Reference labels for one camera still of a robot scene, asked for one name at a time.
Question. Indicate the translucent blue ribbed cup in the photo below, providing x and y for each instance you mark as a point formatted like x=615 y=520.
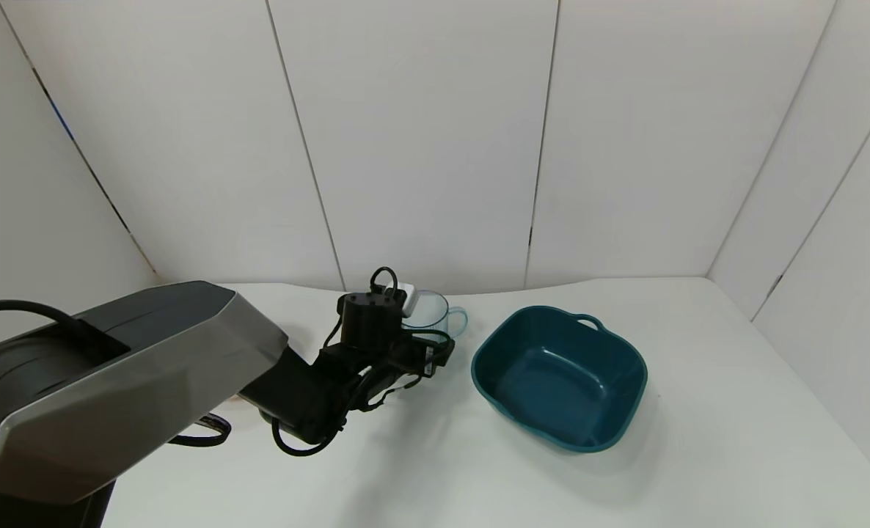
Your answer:
x=431 y=312

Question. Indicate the grey and black left arm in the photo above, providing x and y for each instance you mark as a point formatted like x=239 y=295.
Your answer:
x=112 y=396

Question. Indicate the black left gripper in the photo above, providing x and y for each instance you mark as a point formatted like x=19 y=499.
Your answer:
x=440 y=353

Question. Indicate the dark teal plastic basin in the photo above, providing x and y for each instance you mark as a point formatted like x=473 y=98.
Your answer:
x=560 y=378

